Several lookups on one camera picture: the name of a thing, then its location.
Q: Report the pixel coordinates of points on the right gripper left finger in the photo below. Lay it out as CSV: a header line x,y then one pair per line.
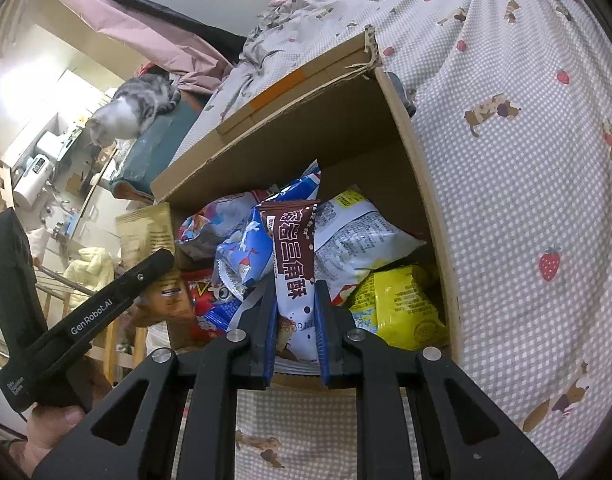
x,y
174,415

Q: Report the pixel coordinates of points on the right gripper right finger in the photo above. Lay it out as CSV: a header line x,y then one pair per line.
x,y
418,414

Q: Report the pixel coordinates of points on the yellow snack bag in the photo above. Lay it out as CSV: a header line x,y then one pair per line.
x,y
393,305

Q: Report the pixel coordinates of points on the large red milk candy bag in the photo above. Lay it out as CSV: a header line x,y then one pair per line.
x,y
203,293

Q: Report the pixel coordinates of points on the gold brown snack packet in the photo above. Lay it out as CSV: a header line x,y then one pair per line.
x,y
148,251

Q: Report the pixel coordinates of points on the blue Lonely God chips bag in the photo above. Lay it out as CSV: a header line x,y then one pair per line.
x,y
244,258

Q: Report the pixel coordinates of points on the blue white shrimp snack bag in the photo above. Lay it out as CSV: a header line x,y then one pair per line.
x,y
200,234

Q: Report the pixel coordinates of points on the white red noodle snack bag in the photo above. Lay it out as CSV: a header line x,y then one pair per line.
x,y
353,239

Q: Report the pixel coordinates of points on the brown triangle crisp bar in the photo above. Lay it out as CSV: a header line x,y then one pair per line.
x,y
291,226

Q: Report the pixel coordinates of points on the blue white ribbon snack bag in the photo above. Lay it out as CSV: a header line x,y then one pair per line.
x,y
226,315

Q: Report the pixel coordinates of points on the person's left hand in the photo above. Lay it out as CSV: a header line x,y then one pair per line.
x,y
46,427

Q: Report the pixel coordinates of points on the yellow cloth on rack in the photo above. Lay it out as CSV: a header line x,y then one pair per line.
x,y
93,268

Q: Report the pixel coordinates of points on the white water heater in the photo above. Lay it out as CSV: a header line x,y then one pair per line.
x,y
32,181

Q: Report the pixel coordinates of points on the teal cat perch box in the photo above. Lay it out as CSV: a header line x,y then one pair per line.
x,y
152,152

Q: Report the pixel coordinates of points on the grey white cat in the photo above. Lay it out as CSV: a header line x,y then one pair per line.
x,y
132,110

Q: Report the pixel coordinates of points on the brown cardboard box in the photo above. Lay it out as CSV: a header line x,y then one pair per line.
x,y
341,110

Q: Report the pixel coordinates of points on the pink curtain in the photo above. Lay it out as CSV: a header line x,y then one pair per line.
x,y
196,64

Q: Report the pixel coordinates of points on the checkered cartoon duvet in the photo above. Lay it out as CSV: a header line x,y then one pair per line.
x,y
514,117

